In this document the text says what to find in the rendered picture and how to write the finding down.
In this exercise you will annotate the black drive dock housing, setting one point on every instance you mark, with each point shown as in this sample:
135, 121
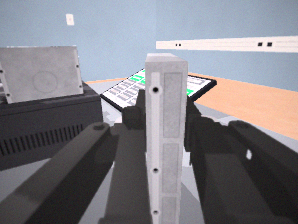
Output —
32, 131

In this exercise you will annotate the white hard drive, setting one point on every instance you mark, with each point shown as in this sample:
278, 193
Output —
33, 73
166, 79

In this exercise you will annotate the black-framed status screen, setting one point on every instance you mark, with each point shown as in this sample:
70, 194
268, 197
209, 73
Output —
125, 93

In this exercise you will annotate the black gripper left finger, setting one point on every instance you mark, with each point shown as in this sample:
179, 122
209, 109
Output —
61, 190

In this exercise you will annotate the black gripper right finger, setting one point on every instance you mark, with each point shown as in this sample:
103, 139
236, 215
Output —
226, 192

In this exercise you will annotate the grey flat mat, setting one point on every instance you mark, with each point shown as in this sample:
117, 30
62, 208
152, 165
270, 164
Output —
190, 209

